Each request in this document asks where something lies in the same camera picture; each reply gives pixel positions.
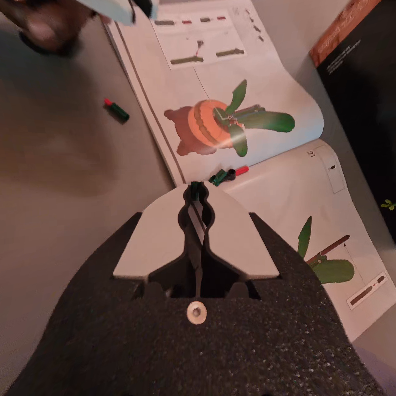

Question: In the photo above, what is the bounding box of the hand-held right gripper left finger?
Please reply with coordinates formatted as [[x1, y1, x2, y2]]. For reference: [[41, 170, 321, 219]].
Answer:
[[113, 184, 202, 298]]

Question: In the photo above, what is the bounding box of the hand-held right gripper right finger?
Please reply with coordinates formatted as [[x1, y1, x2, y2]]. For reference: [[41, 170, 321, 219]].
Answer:
[[201, 181, 281, 298]]

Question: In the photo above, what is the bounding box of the green rod brick red pin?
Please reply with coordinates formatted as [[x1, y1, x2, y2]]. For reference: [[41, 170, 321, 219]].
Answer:
[[104, 98, 130, 124]]

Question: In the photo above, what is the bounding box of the small green connector brick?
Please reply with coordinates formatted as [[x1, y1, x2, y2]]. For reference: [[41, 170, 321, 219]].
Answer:
[[209, 169, 228, 187]]

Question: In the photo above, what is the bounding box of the open instruction booklet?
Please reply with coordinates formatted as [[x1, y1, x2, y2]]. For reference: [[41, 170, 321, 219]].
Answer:
[[104, 0, 391, 342]]

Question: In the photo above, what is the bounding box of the black toy set box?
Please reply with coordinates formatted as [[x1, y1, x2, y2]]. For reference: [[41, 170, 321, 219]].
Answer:
[[309, 0, 396, 245]]

